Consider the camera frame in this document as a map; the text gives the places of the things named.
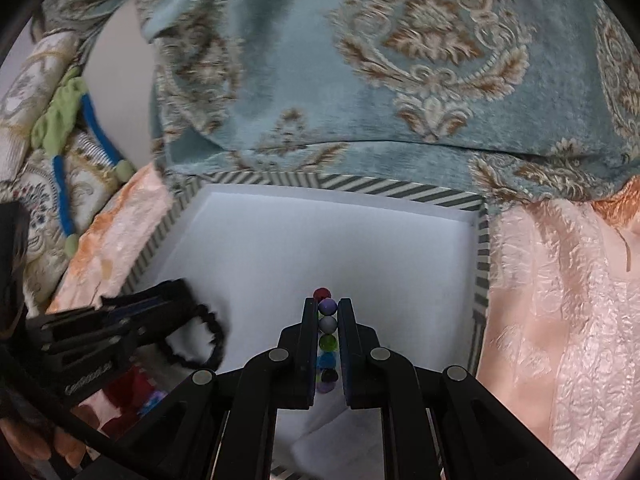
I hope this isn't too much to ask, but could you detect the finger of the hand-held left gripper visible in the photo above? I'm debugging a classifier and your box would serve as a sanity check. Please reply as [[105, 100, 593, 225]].
[[27, 280, 201, 346], [45, 327, 166, 398]]

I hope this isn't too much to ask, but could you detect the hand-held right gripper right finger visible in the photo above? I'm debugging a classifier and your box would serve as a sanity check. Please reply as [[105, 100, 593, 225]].
[[337, 298, 576, 480]]

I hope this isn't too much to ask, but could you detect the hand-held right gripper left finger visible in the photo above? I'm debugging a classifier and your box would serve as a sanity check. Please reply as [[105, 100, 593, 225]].
[[85, 298, 321, 480]]

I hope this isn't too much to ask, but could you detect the multicolour round bead bracelet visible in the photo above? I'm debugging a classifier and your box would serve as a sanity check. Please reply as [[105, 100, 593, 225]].
[[312, 287, 342, 394]]

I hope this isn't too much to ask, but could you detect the red scrunchie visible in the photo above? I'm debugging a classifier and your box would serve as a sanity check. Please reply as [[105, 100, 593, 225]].
[[106, 366, 157, 417]]

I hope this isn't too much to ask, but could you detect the black scrunchie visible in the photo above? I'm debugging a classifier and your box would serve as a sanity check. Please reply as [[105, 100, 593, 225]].
[[162, 302, 226, 368]]

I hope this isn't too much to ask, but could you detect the striped box with white inside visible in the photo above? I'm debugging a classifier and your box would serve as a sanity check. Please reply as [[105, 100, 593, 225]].
[[120, 171, 491, 480]]

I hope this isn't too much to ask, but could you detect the person's left hand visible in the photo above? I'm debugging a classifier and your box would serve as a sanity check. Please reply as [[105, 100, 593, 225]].
[[0, 402, 101, 476]]

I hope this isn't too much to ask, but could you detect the beige floral patterned cushion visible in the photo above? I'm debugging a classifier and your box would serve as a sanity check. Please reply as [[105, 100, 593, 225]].
[[10, 130, 133, 281]]

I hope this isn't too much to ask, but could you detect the cream gold patterned cushion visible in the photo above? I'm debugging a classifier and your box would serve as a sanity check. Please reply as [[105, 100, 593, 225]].
[[0, 32, 81, 181]]

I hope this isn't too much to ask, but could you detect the blue damask cushion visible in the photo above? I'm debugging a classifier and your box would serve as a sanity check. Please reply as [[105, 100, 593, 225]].
[[50, 0, 640, 206]]

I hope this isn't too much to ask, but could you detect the black cable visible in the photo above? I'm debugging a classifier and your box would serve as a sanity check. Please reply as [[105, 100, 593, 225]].
[[0, 347, 128, 458]]

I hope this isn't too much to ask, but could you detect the green and blue cord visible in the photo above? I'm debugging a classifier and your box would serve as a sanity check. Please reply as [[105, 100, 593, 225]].
[[31, 77, 136, 256]]

